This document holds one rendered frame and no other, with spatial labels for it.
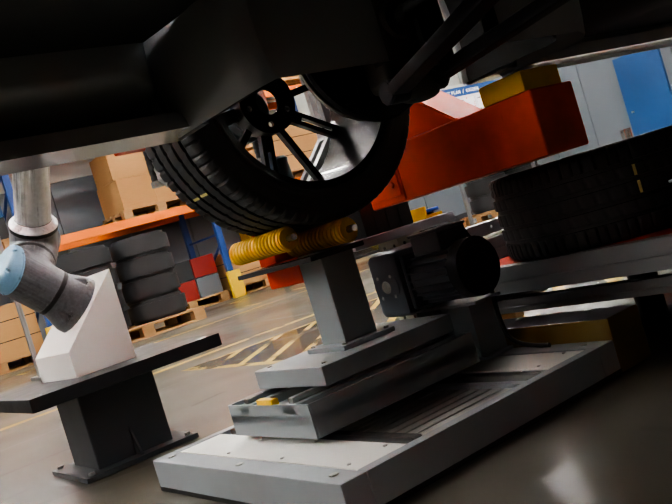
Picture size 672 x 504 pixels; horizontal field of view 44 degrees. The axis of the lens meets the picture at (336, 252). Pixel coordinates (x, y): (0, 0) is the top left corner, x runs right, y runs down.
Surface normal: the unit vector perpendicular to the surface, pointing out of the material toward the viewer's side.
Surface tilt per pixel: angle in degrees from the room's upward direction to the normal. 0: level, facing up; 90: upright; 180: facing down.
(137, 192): 90
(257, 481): 90
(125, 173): 90
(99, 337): 90
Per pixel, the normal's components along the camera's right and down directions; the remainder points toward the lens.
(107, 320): 0.62, -0.17
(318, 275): -0.77, 0.25
